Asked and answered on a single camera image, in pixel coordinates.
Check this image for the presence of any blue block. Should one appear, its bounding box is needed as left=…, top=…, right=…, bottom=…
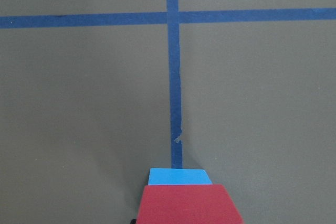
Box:
left=148, top=168, right=212, bottom=185

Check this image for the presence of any red block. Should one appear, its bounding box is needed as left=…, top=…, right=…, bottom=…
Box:
left=136, top=184, right=244, bottom=224

